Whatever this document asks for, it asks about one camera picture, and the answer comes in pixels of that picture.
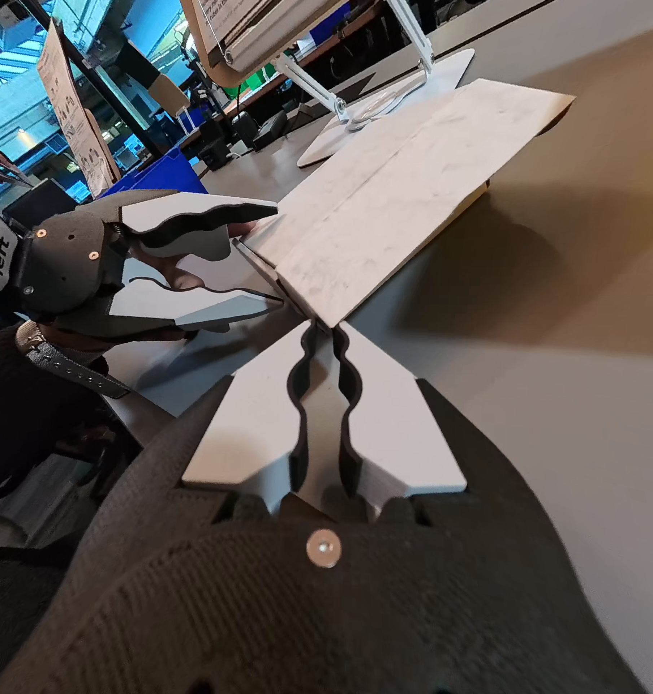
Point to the white cardboard mailer box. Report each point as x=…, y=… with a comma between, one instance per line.
x=386, y=206

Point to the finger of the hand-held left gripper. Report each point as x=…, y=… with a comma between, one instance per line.
x=196, y=211
x=196, y=312

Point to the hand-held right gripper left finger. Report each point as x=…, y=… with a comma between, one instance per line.
x=239, y=434

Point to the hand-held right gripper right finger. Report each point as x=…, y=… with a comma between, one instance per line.
x=407, y=439

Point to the black box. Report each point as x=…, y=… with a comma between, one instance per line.
x=42, y=203

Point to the beige instruction sheet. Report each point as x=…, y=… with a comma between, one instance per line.
x=71, y=108

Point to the white instruction sheet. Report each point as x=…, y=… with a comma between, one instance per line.
x=239, y=11

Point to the black power adapter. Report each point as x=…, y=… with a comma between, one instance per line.
x=269, y=130

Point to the grey desk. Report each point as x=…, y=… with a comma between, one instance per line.
x=548, y=325

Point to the blue plastic bin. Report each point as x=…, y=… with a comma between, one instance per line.
x=163, y=173

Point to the black charging dock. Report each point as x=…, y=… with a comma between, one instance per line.
x=215, y=146

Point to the green plastic bin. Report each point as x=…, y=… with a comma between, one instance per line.
x=250, y=84

